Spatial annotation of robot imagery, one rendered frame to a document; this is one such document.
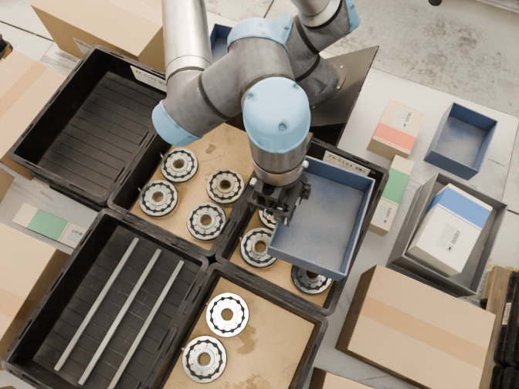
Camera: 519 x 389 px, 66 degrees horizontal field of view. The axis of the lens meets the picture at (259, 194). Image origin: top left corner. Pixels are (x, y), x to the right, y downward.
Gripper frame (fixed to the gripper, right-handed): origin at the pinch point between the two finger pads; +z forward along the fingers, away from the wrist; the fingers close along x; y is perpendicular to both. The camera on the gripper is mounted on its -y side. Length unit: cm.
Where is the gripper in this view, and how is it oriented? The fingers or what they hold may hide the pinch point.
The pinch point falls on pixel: (286, 201)
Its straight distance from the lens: 77.5
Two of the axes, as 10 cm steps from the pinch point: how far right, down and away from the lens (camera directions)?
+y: -4.1, 8.6, -3.2
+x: 9.1, 3.5, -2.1
